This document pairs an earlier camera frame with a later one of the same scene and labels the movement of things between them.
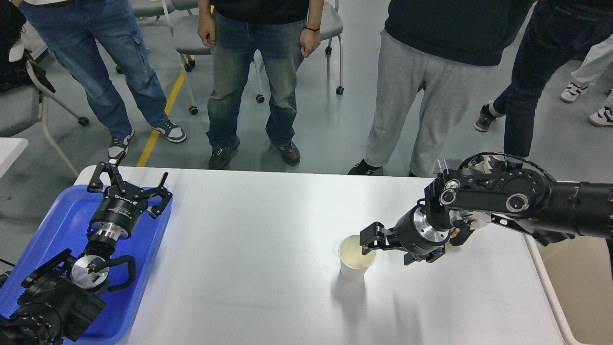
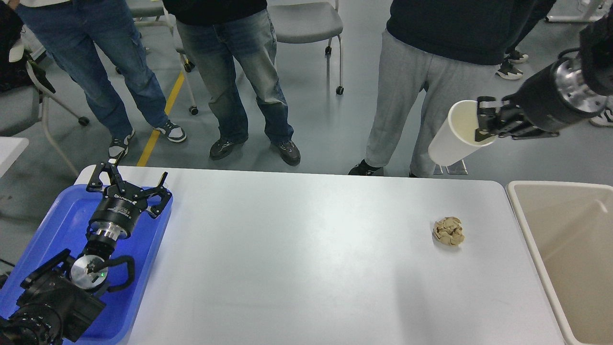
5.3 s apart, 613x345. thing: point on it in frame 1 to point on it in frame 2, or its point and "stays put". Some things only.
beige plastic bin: (575, 277) stays put
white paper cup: (353, 263) to (456, 138)
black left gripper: (119, 211) stays put
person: (559, 32) to (501, 25)
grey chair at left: (23, 107) stays put
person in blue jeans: (80, 30) stays put
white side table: (10, 149) stays put
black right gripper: (417, 239) to (553, 97)
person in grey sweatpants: (432, 54) stays put
